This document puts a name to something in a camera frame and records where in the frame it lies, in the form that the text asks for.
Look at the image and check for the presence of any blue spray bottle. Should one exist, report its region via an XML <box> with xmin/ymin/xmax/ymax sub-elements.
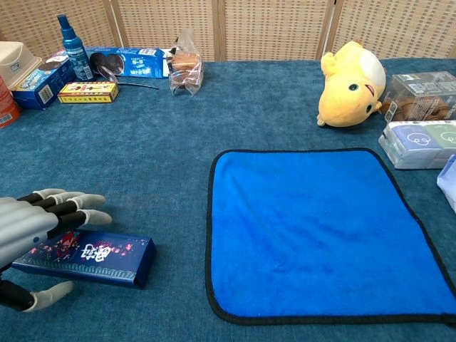
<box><xmin>56</xmin><ymin>14</ymin><xmax>95</xmax><ymax>82</ymax></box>

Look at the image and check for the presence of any short blue cookie box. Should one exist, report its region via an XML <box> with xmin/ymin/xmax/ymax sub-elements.
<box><xmin>10</xmin><ymin>49</ymin><xmax>78</xmax><ymax>110</ymax></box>

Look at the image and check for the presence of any long blue cookie box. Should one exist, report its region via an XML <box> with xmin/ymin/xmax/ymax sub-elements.
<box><xmin>84</xmin><ymin>46</ymin><xmax>172</xmax><ymax>79</ymax></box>

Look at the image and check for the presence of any yellow plush toy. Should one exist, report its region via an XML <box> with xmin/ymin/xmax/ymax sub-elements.
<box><xmin>316</xmin><ymin>39</ymin><xmax>387</xmax><ymax>128</ymax></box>

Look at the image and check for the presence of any multicolour tissue pack row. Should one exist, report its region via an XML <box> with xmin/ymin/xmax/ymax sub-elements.
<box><xmin>378</xmin><ymin>120</ymin><xmax>456</xmax><ymax>170</ymax></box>

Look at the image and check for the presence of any beige plastic lunch box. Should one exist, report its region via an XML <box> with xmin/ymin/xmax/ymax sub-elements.
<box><xmin>0</xmin><ymin>41</ymin><xmax>43</xmax><ymax>90</ymax></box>

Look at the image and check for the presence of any white wet wipes pack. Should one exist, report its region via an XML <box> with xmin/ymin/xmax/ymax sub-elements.
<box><xmin>436</xmin><ymin>154</ymin><xmax>456</xmax><ymax>214</ymax></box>

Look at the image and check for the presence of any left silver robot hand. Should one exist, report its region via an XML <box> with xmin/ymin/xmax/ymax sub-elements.
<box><xmin>0</xmin><ymin>188</ymin><xmax>113</xmax><ymax>313</ymax></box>

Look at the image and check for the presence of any red cylindrical snack can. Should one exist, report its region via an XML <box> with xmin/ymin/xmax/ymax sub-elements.
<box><xmin>0</xmin><ymin>74</ymin><xmax>21</xmax><ymax>129</ymax></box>

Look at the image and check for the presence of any clear bag of bread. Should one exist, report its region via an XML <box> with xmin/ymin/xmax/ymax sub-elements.
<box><xmin>167</xmin><ymin>27</ymin><xmax>205</xmax><ymax>98</ymax></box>

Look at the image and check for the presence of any wicker folding screen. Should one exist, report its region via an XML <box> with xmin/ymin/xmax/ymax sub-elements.
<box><xmin>0</xmin><ymin>0</ymin><xmax>456</xmax><ymax>62</ymax></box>

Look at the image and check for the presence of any blue microfibre cloth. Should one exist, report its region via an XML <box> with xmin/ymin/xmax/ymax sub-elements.
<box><xmin>205</xmin><ymin>147</ymin><xmax>456</xmax><ymax>326</ymax></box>

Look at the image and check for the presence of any yellow and red box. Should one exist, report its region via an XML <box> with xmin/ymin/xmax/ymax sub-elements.
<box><xmin>57</xmin><ymin>81</ymin><xmax>120</xmax><ymax>105</ymax></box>

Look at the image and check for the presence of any blue glasses case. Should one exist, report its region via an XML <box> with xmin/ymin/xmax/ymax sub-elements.
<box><xmin>10</xmin><ymin>229</ymin><xmax>157</xmax><ymax>289</ymax></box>

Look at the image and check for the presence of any teal tablecloth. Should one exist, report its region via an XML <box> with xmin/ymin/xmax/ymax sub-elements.
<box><xmin>0</xmin><ymin>57</ymin><xmax>456</xmax><ymax>342</ymax></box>

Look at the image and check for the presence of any clear box of brown snacks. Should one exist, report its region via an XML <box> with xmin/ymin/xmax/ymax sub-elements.
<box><xmin>380</xmin><ymin>71</ymin><xmax>456</xmax><ymax>124</ymax></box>

